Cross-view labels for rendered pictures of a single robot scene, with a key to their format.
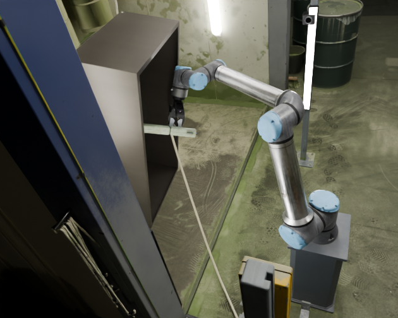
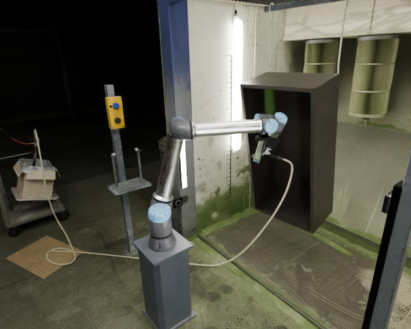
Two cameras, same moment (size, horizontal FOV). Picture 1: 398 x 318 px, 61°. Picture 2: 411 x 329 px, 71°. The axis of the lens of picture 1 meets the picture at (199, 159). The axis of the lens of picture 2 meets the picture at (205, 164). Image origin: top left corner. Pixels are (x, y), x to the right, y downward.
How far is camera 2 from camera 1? 288 cm
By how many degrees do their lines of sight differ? 93
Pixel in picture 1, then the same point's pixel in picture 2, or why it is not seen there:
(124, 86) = (246, 91)
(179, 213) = (295, 266)
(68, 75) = (167, 40)
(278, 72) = not seen: outside the picture
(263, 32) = not seen: outside the picture
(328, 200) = (155, 209)
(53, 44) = (166, 31)
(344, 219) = (154, 258)
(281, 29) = not seen: outside the picture
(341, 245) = (141, 245)
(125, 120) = (250, 115)
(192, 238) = (261, 264)
